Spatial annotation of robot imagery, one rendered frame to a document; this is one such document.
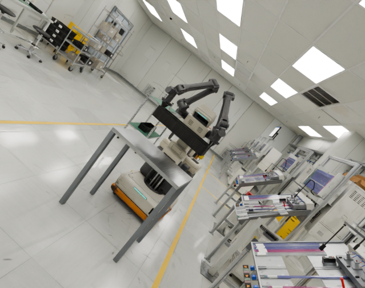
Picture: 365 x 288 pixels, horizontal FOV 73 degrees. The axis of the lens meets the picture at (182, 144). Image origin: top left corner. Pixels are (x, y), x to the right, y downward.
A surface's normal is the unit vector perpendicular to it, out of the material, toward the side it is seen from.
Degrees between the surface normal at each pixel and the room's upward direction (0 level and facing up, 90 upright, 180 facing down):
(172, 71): 90
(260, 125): 90
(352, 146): 90
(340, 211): 90
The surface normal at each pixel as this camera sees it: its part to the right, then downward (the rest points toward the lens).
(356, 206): -0.18, 0.07
